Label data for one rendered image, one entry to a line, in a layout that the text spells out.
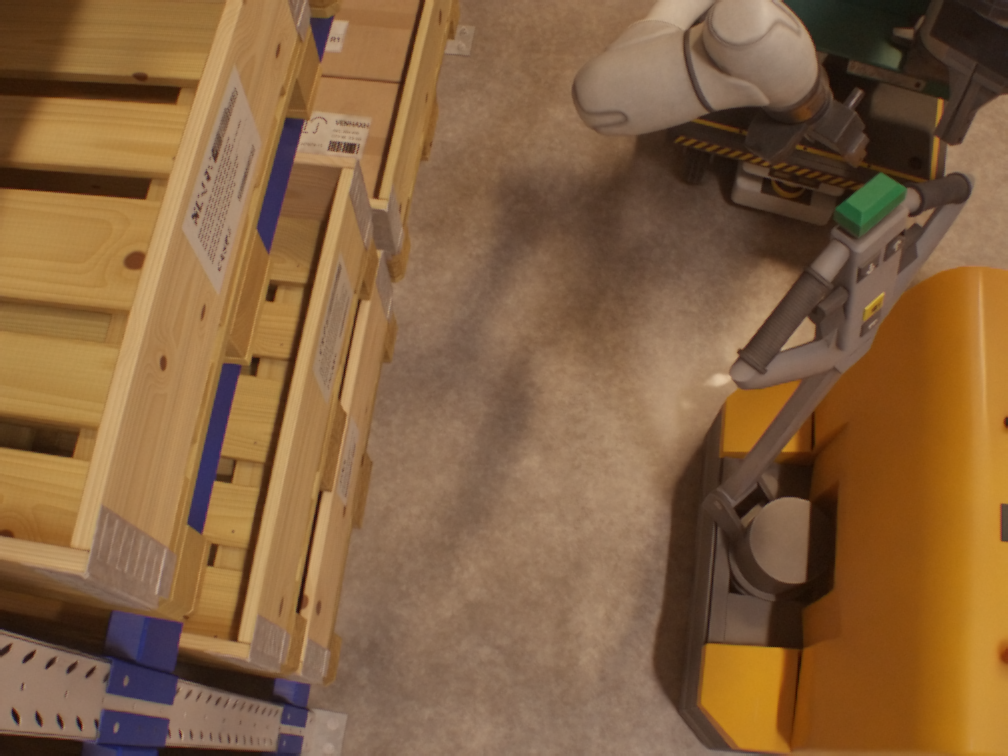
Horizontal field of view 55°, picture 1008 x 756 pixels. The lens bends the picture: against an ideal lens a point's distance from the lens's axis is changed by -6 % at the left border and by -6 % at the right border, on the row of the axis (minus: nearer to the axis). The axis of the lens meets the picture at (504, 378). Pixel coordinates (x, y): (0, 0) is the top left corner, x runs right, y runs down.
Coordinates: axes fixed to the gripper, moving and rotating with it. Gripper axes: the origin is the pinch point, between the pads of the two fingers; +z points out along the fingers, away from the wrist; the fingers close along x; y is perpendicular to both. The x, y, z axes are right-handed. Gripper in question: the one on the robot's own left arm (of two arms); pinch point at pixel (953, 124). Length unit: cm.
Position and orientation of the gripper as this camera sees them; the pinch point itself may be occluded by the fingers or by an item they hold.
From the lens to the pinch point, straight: 126.6
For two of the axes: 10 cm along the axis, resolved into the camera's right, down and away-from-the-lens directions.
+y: 7.7, -2.5, 5.9
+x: -6.0, -6.0, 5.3
